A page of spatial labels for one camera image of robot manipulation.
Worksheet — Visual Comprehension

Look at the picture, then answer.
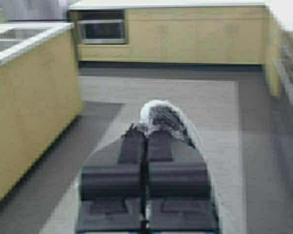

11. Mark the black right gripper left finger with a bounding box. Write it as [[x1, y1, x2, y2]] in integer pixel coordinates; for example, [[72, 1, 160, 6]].
[[75, 125, 147, 232]]

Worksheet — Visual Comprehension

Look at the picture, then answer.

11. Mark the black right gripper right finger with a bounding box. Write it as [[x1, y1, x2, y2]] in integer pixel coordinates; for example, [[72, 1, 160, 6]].
[[147, 131, 217, 232]]

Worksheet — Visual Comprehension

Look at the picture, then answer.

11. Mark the black white patterned cloth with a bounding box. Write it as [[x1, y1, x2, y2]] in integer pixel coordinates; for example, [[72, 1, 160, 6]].
[[136, 99, 202, 151]]

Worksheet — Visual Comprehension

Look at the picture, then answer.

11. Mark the wooden kitchen island cabinet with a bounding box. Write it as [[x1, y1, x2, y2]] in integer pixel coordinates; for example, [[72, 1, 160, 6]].
[[0, 22, 83, 202]]

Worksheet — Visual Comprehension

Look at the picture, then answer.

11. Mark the back wooden counter cabinet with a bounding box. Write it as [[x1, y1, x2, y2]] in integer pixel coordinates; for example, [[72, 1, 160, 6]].
[[68, 0, 281, 97]]

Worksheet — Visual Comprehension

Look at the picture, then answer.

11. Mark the built-in steel microwave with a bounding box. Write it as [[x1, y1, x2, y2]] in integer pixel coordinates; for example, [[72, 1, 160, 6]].
[[77, 10, 127, 44]]

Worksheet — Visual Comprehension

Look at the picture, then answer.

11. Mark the stainless steel double sink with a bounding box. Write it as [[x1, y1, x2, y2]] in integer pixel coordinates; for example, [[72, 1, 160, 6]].
[[0, 28, 49, 52]]

